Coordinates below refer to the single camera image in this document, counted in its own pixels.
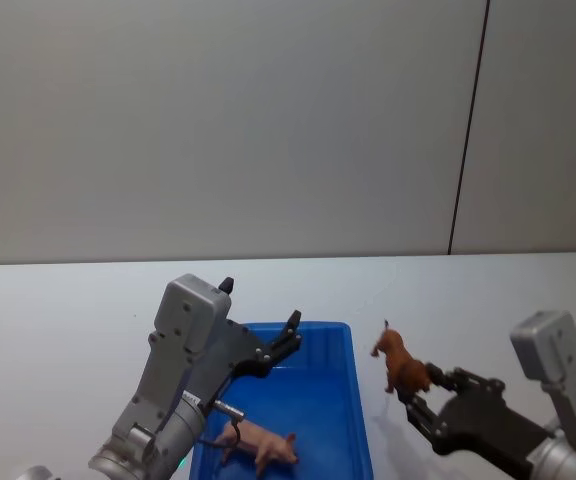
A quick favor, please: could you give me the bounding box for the pink toy pig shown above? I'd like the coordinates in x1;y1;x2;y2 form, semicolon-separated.
211;418;301;478

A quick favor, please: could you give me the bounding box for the blue plastic bin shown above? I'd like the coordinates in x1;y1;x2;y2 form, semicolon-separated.
187;321;375;480

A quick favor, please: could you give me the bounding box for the thin dark gripper cable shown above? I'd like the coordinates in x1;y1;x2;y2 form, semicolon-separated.
200;399;247;449

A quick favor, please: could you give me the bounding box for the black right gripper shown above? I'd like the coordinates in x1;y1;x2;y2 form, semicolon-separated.
396;361;555;472

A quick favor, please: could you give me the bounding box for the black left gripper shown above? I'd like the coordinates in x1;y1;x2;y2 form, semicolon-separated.
187;276;304;407

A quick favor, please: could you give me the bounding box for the brown toy horse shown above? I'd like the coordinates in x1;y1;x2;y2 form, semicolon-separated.
370;319;435;402

